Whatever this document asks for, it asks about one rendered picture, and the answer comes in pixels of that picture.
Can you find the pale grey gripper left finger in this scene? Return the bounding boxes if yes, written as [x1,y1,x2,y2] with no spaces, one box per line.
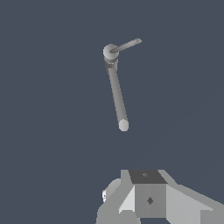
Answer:
[95,169,151,224]

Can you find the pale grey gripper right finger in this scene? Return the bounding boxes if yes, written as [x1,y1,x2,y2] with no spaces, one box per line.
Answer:
[150,169,224,224]

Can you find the grey faucet lever handle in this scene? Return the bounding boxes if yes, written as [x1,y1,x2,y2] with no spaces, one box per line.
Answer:
[108,38,144,55]

